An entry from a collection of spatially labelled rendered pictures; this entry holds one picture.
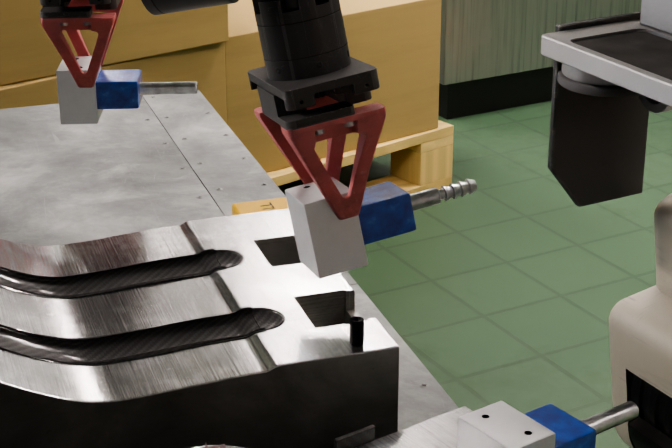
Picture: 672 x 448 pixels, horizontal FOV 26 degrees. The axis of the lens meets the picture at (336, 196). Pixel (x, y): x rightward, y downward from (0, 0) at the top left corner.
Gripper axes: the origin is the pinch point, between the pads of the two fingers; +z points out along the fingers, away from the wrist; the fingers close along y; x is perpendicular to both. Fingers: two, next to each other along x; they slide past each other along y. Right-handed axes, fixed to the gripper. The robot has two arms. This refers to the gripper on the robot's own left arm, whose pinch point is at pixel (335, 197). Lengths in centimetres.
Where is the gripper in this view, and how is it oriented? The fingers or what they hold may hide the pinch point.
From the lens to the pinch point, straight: 100.3
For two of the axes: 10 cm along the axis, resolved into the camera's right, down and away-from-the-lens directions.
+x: 9.4, -2.6, 2.4
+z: 1.9, 9.4, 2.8
